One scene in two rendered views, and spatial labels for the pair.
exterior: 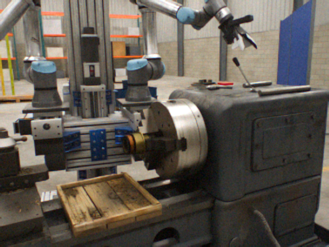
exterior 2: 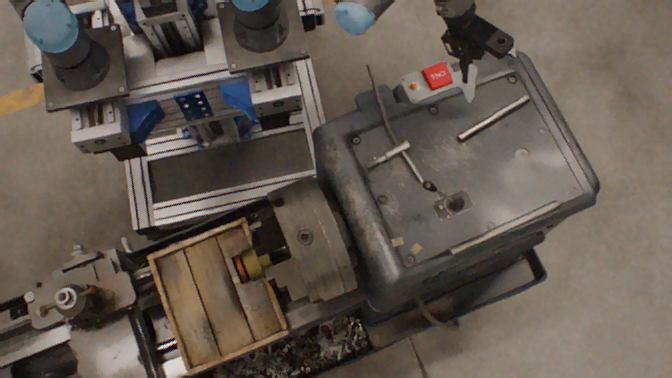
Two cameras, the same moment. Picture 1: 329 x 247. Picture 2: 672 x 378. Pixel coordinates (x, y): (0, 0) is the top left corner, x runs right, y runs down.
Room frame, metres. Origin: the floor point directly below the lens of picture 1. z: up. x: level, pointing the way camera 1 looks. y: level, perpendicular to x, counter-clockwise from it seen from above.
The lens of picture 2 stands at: (0.86, -0.14, 2.70)
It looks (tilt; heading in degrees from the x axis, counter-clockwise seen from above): 73 degrees down; 6
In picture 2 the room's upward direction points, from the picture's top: 2 degrees counter-clockwise
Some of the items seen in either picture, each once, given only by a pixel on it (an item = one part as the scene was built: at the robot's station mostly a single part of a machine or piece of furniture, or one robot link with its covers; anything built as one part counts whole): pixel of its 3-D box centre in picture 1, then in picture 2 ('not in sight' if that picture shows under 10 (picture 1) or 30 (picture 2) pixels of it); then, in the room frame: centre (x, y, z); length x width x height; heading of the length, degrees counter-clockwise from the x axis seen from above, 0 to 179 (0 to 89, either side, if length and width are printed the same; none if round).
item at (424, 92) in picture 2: not in sight; (428, 85); (1.61, -0.31, 1.23); 0.13 x 0.08 x 0.05; 117
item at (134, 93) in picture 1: (137, 91); (259, 18); (1.79, 0.14, 1.21); 0.15 x 0.15 x 0.10
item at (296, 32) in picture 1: (289, 63); not in sight; (7.36, -3.01, 1.18); 4.12 x 0.80 x 2.35; 167
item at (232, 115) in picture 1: (244, 130); (444, 181); (1.41, -0.38, 1.06); 0.59 x 0.48 x 0.39; 117
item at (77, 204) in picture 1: (105, 198); (218, 294); (1.09, 0.22, 0.89); 0.36 x 0.30 x 0.04; 27
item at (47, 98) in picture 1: (46, 96); (75, 56); (1.64, 0.61, 1.21); 0.15 x 0.15 x 0.10
